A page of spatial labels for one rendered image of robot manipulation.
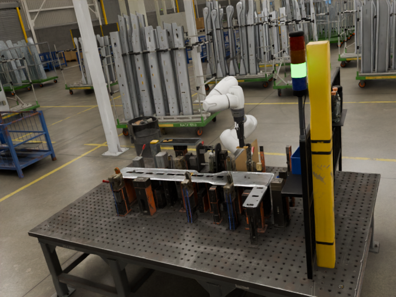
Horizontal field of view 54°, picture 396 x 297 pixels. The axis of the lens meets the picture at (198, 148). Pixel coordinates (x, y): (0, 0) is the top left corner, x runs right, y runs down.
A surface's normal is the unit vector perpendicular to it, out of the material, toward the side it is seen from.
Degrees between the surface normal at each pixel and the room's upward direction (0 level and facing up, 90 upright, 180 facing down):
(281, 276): 0
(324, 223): 90
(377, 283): 0
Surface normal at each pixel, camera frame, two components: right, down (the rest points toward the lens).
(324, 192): -0.40, 0.37
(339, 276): -0.15, -0.93
